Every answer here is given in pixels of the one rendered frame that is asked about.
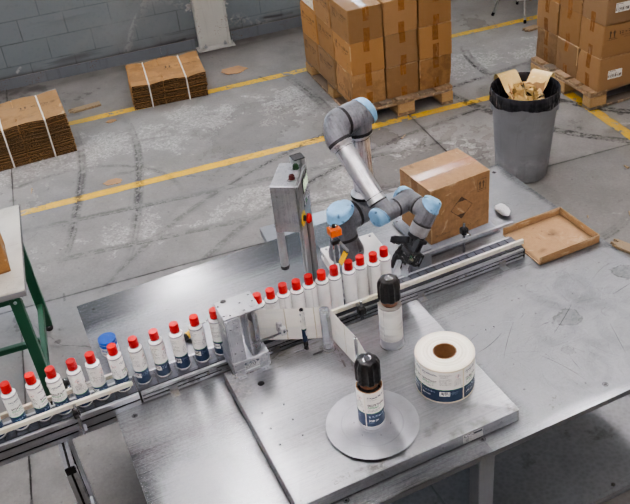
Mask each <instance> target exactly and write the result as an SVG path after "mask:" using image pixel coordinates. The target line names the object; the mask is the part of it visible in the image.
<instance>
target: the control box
mask: <svg viewBox="0 0 630 504"><path fill-rule="evenodd" d="M292 165H293V163H279V165H278V168H277V170H276V173H275V175H274V177H273V180H272V182H271V184H270V187H269V189H270V196H271V202H272V209H273V215H274V222H275V228H276V232H301V231H302V230H303V229H304V226H305V223H306V221H303V216H304V215H307V213H309V211H310V208H311V202H310V194H309V197H308V200H307V203H306V206H304V195H305V193H306V190H307V187H308V184H307V187H306V190H305V193H304V194H303V188H302V178H303V175H304V173H305V170H306V165H304V164H301V163H300V164H299V171H293V170H292V168H293V167H292ZM290 173H293V174H294V175H295V178H296V180H295V181H293V182H290V181H288V175H289V174H290Z"/></svg>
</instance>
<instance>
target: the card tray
mask: <svg viewBox="0 0 630 504"><path fill-rule="evenodd" d="M503 236H505V237H508V236H509V237H512V238H513V239H514V240H516V241H517V240H519V239H524V244H521V245H522V246H523V247H524V248H525V253H526V254H527V255H528V256H529V257H530V258H532V259H533V260H534V261H535V262H537V263H538V264H539V265H542V264H545V263H547V262H550V261H552V260H555V259H558V258H560V257H563V256H565V255H568V254H571V253H573V252H576V251H578V250H581V249H583V248H586V247H589V246H591V245H594V244H596V243H599V238H600V234H598V233H597V232H595V231H594V230H593V229H591V228H590V227H588V226H587V225H585V224H584V223H583V222H581V221H580V220H578V219H577V218H576V217H574V216H573V215H571V214H570V213H569V212H567V211H566V210H564V209H563V208H561V207H558V208H555V209H552V210H550V211H547V212H544V213H541V214H539V215H536V216H533V217H530V218H528V219H525V220H522V221H519V222H517V223H514V224H513V225H511V226H508V227H505V228H503Z"/></svg>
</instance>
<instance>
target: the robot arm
mask: <svg viewBox="0 0 630 504"><path fill-rule="evenodd" d="M376 121H377V111H376V109H375V107H374V106H373V104H372V103H371V102H370V101H369V100H368V99H366V98H363V97H359V98H356V99H353V100H351V101H350V102H348V103H345V104H343V105H341V106H339V107H337V108H334V109H332V110H331V111H330V112H329V113H328V114H327V115H326V117H325V119H324V122H323V135H324V139H325V142H326V144H327V146H328V148H329V149H330V151H331V152H334V153H335V154H336V155H337V157H338V158H339V160H340V162H341V163H342V165H343V166H344V168H345V169H346V171H347V173H348V174H349V176H350V177H351V179H352V180H353V186H354V188H353V189H352V190H351V200H345V199H343V200H341V201H339V200H338V201H335V202H333V203H332V204H331V205H330V206H329V207H328V208H327V211H326V220H327V223H328V227H329V226H331V225H332V224H338V226H339V227H340V228H341V229H342V235H340V236H339V239H340V241H341V242H342V243H343V244H344V245H345V246H346V247H347V248H348V249H349V252H348V254H347V257H346V259H351V260H352V262H355V261H356V259H355V256H356V255H357V254H363V255H364V252H365V251H364V246H363V244H362V242H361V240H360V239H359V237H358V233H357V228H358V227H360V226H362V225H364V224H365V223H367V222H369V221H371V223H372V224H373V225H375V226H376V227H381V226H384V225H385V224H388V223H390V222H391V221H392V220H394V219H396V218H398V217H399V216H401V215H403V214H405V213H406V212H408V211H409V212H411V213H412V214H414V215H415V217H414V219H413V221H412V223H411V225H410V228H409V231H408V235H409V236H410V237H409V236H391V239H390V242H391V243H393V244H396V245H400V244H401V245H400V246H398V249H397V250H395V253H394V254H393V256H392V259H391V271H392V274H393V275H396V276H397V277H399V276H401V275H402V276H404V277H408V275H409V272H408V267H409V265H412V266H413V267H417V266H418V267H419V266H420V264H421V262H422V260H423V258H424V255H423V254H422V253H421V252H420V251H421V248H422V246H423V245H426V244H427V241H426V240H425V239H426V237H427V236H428V233H429V231H430V229H431V227H432V225H433V223H434V221H435V219H436V217H437V215H438V214H439V210H440V208H441V205H442V203H441V201H440V200H439V199H437V198H435V197H433V196H431V195H425V196H424V197H422V196H421V195H419V194H418V193H416V192H415V191H414V190H412V189H410V188H408V187H406V186H400V187H398V189H397V190H396V191H395V192H394V194H393V198H392V199H390V200H388V198H387V197H386V195H385V194H384V192H383V191H382V189H381V187H380V186H379V184H378V183H377V181H376V180H375V178H374V176H373V167H372V158H371V148H370V138H369V136H370V135H371V134H372V132H373V130H372V124H374V123H375V122H376ZM421 258H422V259H421ZM399 259H401V260H399ZM420 259H421V261H420ZM419 261H420V264H419Z"/></svg>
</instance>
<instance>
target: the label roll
mask: <svg viewBox="0 0 630 504"><path fill-rule="evenodd" d="M414 354H415V378H416V387H417V389H418V391H419V393H420V394H421V395H422V396H424V397H425V398H427V399H428V400H430V401H433V402H437V403H444V404H447V403H455V402H459V401H461V400H463V399H465V398H466V397H468V396H469V395H470V394H471V393H472V391H473V389H474V386H475V348H474V345H473V343H472V342H471V341H470V340H469V339H468V338H467V337H465V336H463V335H461V334H459V333H456V332H451V331H438V332H433V333H430V334H428V335H426V336H424V337H422V338H421V339H420V340H419V341H418V342H417V344H416V346H415V350H414Z"/></svg>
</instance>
